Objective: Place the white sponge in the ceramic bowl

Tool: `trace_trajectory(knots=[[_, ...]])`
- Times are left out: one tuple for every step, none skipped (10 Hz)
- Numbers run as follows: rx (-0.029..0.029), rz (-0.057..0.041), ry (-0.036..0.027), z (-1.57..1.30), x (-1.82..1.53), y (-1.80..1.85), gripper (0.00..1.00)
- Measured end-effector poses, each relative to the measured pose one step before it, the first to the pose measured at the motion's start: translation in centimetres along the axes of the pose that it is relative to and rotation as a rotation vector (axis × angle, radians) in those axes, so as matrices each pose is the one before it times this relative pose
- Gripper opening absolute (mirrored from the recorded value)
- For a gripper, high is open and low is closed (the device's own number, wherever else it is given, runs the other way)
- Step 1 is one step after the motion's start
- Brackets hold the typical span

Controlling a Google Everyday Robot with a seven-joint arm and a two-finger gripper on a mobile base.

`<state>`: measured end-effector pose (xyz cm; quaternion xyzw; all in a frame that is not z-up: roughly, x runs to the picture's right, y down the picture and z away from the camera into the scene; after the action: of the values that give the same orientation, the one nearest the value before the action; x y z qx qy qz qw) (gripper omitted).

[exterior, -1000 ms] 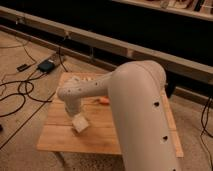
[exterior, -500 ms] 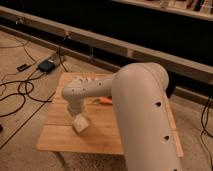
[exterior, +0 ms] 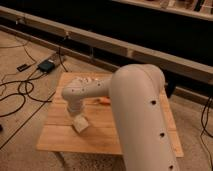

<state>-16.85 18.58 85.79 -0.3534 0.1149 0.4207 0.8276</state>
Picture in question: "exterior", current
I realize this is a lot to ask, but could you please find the white sponge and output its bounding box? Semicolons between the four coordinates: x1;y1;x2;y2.
73;116;89;133

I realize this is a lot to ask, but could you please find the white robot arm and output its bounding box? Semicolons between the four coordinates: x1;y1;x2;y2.
62;64;180;171

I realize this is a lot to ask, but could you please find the orange carrot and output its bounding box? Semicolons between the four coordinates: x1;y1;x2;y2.
97;97;111;105

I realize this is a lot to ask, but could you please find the wooden table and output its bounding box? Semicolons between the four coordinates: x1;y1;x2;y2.
36;71;185;158

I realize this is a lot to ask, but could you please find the black power adapter box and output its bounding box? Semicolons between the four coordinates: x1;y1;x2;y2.
38;60;55;73

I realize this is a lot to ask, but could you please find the small black device on floor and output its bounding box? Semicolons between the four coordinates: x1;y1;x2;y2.
17;64;31;72

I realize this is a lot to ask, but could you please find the black floor cable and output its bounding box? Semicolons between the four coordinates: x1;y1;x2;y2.
0;71;54;118

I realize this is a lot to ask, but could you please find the long wooden bench rail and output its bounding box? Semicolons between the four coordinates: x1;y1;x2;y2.
0;5;213;85

